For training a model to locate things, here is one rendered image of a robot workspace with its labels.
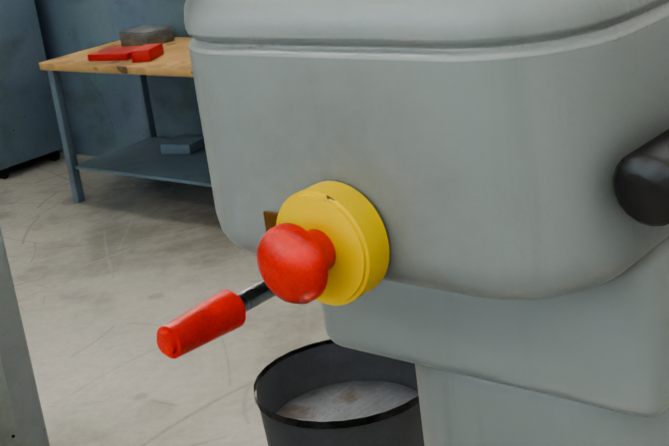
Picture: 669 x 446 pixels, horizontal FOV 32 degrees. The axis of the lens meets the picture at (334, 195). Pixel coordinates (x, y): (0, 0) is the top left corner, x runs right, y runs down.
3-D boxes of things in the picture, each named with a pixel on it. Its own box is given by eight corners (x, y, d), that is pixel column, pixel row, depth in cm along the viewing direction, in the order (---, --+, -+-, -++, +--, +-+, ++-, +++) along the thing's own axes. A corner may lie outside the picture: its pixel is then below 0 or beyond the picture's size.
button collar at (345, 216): (373, 316, 56) (358, 198, 54) (282, 297, 59) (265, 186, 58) (398, 300, 57) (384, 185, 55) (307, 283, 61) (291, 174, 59)
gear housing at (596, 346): (666, 435, 61) (658, 259, 58) (317, 349, 76) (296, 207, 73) (860, 226, 85) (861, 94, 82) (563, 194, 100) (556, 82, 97)
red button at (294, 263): (315, 318, 54) (304, 237, 53) (253, 304, 56) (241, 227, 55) (358, 291, 56) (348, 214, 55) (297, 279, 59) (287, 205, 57)
